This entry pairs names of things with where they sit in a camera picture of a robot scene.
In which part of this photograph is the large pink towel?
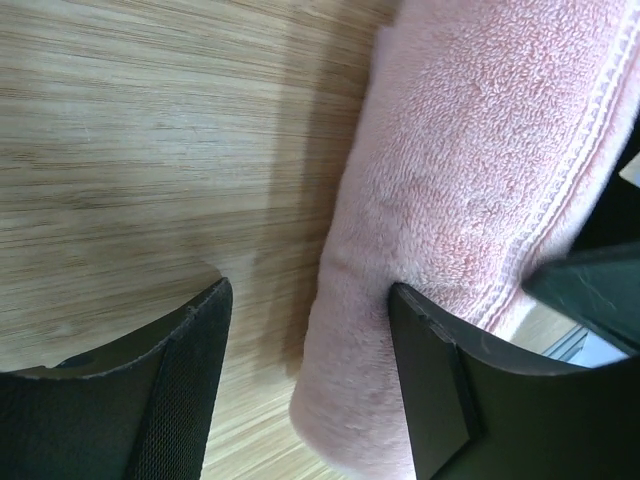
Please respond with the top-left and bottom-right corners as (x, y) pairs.
(290, 1), (639, 479)

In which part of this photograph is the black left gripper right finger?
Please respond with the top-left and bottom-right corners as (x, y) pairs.
(389, 284), (639, 479)

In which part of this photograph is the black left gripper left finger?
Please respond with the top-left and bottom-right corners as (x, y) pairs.
(1, 278), (233, 479)

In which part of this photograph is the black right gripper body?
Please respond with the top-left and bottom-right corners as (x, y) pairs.
(572, 172), (639, 252)

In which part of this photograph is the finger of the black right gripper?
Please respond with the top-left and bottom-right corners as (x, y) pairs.
(522, 242), (639, 356)

